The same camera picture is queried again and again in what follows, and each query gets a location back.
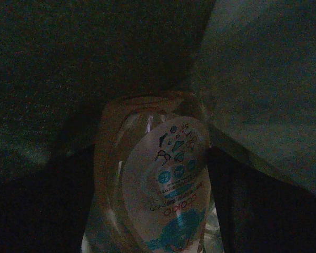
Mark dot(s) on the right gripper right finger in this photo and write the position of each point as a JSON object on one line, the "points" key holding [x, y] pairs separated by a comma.
{"points": [[258, 213]]}

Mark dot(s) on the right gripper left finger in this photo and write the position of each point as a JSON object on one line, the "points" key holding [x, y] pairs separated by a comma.
{"points": [[47, 211]]}

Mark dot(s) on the orange bottle pink cap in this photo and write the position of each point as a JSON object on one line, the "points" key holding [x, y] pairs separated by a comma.
{"points": [[152, 185]]}

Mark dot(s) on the olive canvas bag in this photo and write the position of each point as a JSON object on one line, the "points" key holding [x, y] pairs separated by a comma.
{"points": [[252, 63]]}

